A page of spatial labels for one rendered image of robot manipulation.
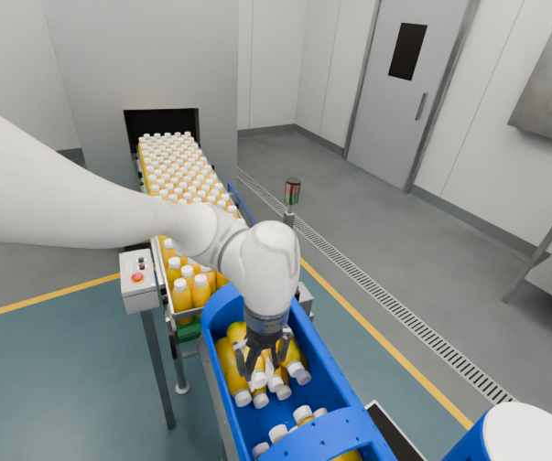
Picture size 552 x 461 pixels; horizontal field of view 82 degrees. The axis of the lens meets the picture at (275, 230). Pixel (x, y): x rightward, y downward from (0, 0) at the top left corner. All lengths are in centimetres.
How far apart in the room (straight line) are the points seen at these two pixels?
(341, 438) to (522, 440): 54
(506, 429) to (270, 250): 80
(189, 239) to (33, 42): 426
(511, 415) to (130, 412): 173
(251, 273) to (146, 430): 162
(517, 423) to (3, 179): 111
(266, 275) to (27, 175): 35
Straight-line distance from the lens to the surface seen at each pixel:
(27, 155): 25
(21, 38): 472
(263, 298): 54
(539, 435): 114
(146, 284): 110
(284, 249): 50
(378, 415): 200
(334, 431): 68
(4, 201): 25
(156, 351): 147
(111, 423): 213
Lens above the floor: 184
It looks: 35 degrees down
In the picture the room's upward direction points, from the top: 6 degrees clockwise
